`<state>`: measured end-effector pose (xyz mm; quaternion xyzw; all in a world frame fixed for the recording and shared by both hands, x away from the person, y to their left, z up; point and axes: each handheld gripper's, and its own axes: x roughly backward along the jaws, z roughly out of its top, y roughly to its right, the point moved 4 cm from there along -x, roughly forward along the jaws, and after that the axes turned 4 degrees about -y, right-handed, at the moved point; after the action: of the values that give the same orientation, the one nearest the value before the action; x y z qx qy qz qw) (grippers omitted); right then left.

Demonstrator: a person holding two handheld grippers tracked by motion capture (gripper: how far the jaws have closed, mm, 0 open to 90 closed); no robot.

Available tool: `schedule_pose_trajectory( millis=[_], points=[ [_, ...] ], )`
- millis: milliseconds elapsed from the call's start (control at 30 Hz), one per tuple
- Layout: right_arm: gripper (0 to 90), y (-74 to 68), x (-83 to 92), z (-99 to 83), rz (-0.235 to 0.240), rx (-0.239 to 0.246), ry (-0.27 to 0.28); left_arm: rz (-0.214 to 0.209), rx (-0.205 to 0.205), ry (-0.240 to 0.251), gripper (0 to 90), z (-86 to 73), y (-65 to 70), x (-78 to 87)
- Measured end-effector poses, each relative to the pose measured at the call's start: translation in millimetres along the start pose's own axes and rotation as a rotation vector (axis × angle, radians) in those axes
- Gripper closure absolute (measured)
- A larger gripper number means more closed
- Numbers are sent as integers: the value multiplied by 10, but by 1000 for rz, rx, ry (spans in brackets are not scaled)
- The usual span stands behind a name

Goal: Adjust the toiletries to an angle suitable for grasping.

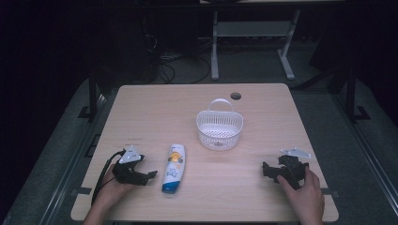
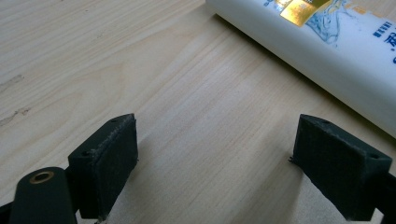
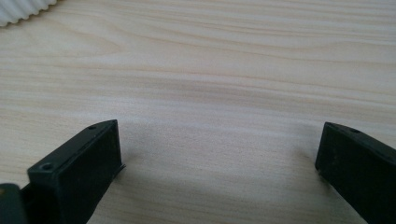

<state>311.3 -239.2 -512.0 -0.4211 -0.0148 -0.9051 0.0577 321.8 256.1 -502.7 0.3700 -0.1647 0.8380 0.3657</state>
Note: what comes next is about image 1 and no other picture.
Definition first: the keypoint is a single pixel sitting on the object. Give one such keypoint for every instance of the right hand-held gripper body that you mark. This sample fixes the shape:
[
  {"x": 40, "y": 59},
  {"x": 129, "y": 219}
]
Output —
[{"x": 294, "y": 170}]

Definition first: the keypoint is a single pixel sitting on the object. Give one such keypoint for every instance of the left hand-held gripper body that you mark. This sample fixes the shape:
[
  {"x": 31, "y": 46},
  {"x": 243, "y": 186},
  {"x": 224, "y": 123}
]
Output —
[{"x": 129, "y": 155}]

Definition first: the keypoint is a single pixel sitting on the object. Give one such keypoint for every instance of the white tube with blue cap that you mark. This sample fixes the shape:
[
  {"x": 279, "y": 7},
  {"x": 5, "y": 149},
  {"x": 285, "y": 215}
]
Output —
[{"x": 174, "y": 170}]

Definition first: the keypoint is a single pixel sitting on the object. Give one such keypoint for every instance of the white plastic basket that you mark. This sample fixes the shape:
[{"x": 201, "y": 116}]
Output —
[{"x": 219, "y": 131}]

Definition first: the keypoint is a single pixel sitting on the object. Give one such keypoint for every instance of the person's right hand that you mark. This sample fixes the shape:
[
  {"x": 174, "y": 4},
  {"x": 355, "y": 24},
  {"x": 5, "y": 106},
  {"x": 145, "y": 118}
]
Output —
[{"x": 305, "y": 200}]

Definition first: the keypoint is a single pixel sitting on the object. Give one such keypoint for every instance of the person's left hand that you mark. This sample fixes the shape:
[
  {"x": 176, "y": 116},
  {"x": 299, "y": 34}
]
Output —
[{"x": 112, "y": 190}]

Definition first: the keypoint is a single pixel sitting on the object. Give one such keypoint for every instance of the black tape strip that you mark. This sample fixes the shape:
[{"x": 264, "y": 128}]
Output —
[
  {"x": 330, "y": 192},
  {"x": 84, "y": 191}
]

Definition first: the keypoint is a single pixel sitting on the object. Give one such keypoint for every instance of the dark computer case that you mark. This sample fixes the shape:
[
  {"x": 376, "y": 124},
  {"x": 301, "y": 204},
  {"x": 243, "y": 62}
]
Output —
[{"x": 131, "y": 50}]

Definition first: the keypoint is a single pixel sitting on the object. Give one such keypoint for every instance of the metal floor rail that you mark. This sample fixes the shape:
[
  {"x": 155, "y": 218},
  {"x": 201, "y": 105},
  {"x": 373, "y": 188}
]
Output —
[
  {"x": 73, "y": 162},
  {"x": 369, "y": 156}
]

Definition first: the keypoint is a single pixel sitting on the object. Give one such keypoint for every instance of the black upright post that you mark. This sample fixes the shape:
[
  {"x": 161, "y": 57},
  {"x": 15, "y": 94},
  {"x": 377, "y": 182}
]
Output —
[
  {"x": 351, "y": 93},
  {"x": 93, "y": 93}
]

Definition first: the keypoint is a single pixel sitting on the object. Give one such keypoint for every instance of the grey metal desk frame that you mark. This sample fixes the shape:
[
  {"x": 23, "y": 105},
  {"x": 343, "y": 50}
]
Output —
[{"x": 252, "y": 28}]

